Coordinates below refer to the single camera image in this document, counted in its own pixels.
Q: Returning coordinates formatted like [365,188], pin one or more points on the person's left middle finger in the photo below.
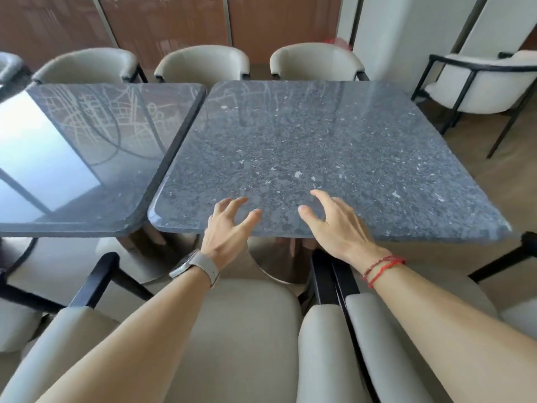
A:
[221,206]

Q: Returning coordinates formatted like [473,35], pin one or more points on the person's left forearm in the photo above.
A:
[134,335]

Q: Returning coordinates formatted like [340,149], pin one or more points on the steel table pedestal base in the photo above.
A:
[134,260]
[275,262]

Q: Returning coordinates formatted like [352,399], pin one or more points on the person's left thumb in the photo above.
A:
[251,220]

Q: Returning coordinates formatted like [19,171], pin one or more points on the person's right hand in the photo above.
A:
[344,237]

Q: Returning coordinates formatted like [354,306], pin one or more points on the beige upholstered dining chair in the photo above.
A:
[203,62]
[16,327]
[235,331]
[316,60]
[88,65]
[377,327]
[522,316]
[9,67]

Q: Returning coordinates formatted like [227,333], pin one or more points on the person's left hand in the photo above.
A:
[222,239]

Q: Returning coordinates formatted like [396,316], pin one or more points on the person's right thumb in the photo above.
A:
[309,216]

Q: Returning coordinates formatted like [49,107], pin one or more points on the person's right forearm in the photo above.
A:
[453,331]

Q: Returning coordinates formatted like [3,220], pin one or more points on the white armchair with black frame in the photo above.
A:
[478,86]

